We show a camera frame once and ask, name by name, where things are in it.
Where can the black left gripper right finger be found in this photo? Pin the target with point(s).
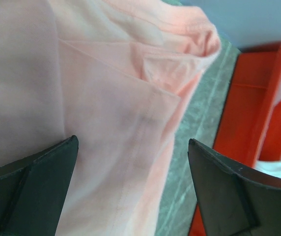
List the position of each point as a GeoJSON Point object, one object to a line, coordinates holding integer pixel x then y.
{"type": "Point", "coordinates": [234, 199]}

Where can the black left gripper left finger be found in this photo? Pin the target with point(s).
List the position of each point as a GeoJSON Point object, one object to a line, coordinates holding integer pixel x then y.
{"type": "Point", "coordinates": [33, 190]}

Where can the salmon pink t shirt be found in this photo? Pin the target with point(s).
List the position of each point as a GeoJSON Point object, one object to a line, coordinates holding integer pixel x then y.
{"type": "Point", "coordinates": [118, 74]}

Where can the red plastic bin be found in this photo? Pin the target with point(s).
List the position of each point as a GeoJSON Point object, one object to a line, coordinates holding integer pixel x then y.
{"type": "Point", "coordinates": [250, 125]}

